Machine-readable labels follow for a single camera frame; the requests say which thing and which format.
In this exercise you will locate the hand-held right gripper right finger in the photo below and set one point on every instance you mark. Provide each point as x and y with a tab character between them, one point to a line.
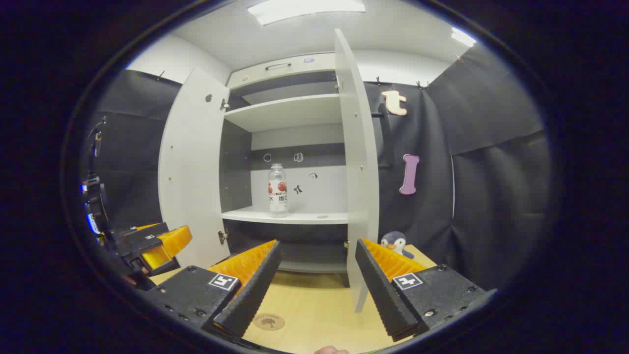
388	300

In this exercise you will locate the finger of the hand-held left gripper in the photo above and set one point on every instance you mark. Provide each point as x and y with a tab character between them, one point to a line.
167	246
140	238

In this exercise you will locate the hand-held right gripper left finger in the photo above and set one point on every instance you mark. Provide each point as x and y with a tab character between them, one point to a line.
248	295

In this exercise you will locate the round wooden coaster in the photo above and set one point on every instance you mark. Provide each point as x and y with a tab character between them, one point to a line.
269	322

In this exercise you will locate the clear plastic bottle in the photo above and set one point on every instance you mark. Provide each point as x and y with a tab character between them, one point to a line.
278	194

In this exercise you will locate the white cabinet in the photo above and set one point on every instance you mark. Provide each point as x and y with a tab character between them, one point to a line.
285	113

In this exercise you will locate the penguin plush toy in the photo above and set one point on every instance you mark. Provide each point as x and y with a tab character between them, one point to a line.
393	241

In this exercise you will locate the black backdrop cloth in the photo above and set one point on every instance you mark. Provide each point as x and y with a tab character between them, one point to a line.
491	196

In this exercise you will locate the small ceiling light panel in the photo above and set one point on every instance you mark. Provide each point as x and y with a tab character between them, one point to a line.
463	37

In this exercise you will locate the large ceiling light panel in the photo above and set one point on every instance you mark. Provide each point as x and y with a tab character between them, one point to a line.
304	10

